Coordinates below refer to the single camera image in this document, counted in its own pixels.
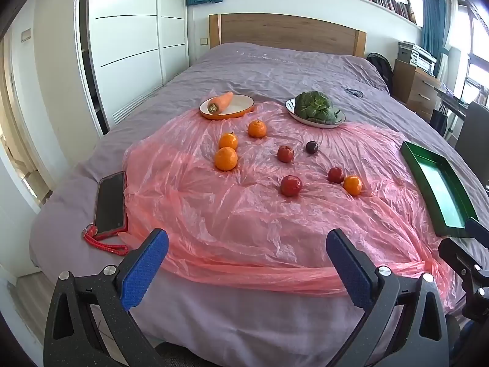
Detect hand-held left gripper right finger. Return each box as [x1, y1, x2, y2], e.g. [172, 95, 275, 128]
[326, 228, 449, 367]

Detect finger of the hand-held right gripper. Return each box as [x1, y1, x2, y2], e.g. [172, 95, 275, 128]
[439, 237, 489, 320]
[465, 217, 489, 238]

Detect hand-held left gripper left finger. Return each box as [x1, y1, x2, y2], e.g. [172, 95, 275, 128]
[43, 228, 169, 367]

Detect orange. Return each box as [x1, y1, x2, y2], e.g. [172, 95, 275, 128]
[214, 147, 238, 172]
[343, 175, 363, 196]
[248, 120, 267, 139]
[219, 132, 239, 150]

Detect green rectangular tray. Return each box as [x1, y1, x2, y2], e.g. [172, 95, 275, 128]
[400, 141, 479, 237]

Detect smartphone in red case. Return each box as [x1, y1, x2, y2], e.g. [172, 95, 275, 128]
[93, 171, 127, 236]

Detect dark office chair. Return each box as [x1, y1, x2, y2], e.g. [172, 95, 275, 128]
[456, 101, 489, 184]

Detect pink plastic sheet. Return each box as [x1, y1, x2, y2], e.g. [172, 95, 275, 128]
[122, 101, 459, 310]

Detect desk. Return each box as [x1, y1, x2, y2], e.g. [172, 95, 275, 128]
[433, 86, 470, 115]

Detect wooden dresser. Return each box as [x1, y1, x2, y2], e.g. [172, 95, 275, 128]
[393, 59, 444, 113]

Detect green bok choy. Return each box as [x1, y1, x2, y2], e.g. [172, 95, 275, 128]
[293, 91, 340, 124]

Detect white round plate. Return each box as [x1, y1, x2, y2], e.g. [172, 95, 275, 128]
[285, 98, 346, 129]

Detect grey printer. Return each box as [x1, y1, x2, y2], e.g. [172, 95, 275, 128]
[397, 41, 437, 75]

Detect black backpack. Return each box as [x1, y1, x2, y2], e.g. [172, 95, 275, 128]
[367, 53, 394, 94]

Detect carrot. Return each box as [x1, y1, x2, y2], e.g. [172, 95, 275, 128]
[207, 92, 234, 115]

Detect orange oval dish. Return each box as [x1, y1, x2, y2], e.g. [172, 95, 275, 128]
[199, 94, 255, 120]

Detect bed with purple cover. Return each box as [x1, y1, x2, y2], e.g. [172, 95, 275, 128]
[28, 42, 465, 367]

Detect white wardrobe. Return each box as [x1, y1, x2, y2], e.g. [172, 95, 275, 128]
[74, 0, 189, 134]

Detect wooden headboard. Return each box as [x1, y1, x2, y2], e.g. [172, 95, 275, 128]
[209, 13, 367, 58]

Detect red phone lanyard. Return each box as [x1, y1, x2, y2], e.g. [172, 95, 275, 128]
[82, 225, 128, 256]

